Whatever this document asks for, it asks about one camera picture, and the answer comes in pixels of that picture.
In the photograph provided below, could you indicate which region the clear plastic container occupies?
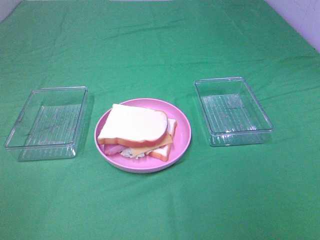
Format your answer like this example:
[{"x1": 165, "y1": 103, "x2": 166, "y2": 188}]
[
  {"x1": 194, "y1": 77, "x2": 273, "y2": 147},
  {"x1": 4, "y1": 86, "x2": 88, "y2": 162}
]

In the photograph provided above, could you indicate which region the toast bread slice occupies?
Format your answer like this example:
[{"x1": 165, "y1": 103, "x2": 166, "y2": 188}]
[
  {"x1": 147, "y1": 118, "x2": 178, "y2": 162},
  {"x1": 97, "y1": 104, "x2": 168, "y2": 148}
]

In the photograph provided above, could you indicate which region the left clear plastic container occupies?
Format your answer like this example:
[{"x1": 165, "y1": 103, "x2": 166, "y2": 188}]
[{"x1": 4, "y1": 86, "x2": 88, "y2": 162}]

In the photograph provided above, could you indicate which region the right clear plastic container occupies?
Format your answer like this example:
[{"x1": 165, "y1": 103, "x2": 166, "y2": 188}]
[{"x1": 194, "y1": 77, "x2": 273, "y2": 147}]

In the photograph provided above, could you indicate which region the green tablecloth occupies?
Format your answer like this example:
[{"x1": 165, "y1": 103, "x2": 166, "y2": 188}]
[{"x1": 0, "y1": 0, "x2": 320, "y2": 240}]

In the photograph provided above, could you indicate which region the pink round plate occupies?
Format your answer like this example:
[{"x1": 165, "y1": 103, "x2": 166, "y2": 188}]
[{"x1": 94, "y1": 98, "x2": 192, "y2": 174}]

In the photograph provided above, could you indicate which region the yellow cheese slice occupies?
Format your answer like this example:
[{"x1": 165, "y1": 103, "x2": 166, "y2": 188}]
[{"x1": 130, "y1": 134, "x2": 173, "y2": 157}]

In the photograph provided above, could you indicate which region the green lettuce leaf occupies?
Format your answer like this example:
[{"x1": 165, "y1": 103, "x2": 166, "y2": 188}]
[{"x1": 120, "y1": 147, "x2": 145, "y2": 159}]

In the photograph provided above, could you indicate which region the bacon strip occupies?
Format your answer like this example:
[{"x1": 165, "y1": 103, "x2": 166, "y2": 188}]
[{"x1": 103, "y1": 144, "x2": 127, "y2": 156}]

